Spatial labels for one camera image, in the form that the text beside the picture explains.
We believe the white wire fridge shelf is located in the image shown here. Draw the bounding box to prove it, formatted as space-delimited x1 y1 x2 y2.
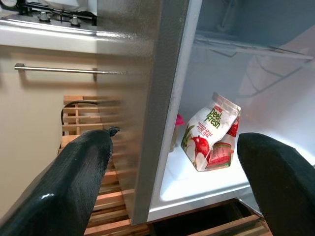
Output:
193 30 315 99

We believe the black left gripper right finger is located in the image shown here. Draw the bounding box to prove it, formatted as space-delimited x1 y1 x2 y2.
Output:
237 132 315 236

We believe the steel cabinet bar handle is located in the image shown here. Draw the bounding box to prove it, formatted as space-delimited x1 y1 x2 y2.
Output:
14 63 99 82

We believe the apple juice carton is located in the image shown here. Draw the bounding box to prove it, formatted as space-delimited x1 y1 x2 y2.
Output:
181 91 242 173

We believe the pink lidded cup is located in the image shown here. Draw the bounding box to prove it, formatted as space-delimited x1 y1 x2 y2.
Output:
169 113 186 153

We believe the silver stove knob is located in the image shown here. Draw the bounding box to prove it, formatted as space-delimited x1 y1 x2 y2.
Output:
38 11 51 23
69 14 82 27

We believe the beige cabinet white countertop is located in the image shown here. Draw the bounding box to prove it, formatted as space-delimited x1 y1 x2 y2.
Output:
0 18 99 217

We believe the black fridge power cable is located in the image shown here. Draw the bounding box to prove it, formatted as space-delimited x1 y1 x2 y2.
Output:
60 100 99 133

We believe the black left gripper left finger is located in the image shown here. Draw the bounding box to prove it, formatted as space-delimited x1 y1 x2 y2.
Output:
0 130 114 236

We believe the grey mini fridge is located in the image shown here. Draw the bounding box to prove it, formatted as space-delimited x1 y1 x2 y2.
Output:
95 0 315 226

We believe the steel gas stove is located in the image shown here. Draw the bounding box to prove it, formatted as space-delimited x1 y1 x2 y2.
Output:
0 0 98 34

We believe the wooden slatted rack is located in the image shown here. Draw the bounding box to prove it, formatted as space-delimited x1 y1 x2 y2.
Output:
58 95 271 236

